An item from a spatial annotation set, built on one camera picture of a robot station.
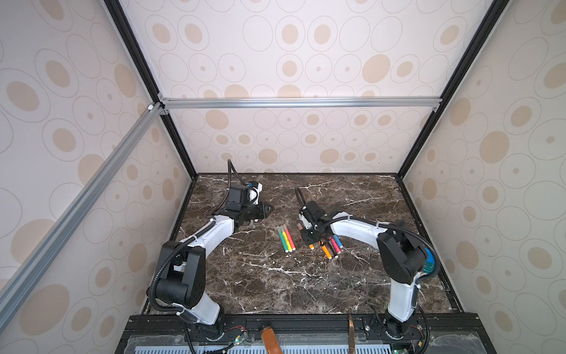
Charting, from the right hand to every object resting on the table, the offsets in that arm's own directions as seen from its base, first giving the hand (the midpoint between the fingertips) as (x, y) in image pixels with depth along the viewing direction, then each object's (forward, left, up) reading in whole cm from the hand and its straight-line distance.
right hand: (314, 236), depth 95 cm
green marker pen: (-2, +14, -1) cm, 14 cm away
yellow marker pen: (-2, +12, -1) cm, 12 cm away
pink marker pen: (0, +10, 0) cm, 10 cm away
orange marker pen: (-6, -5, -2) cm, 8 cm away
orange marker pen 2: (-6, +1, +1) cm, 6 cm away
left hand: (+5, +15, +15) cm, 22 cm away
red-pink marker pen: (-3, -9, -1) cm, 9 cm away
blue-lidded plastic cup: (-14, -40, +7) cm, 43 cm away
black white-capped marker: (-5, -8, -1) cm, 9 cm away
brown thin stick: (-36, -12, -3) cm, 38 cm away
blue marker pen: (-1, -10, -1) cm, 11 cm away
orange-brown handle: (-39, +15, +1) cm, 42 cm away
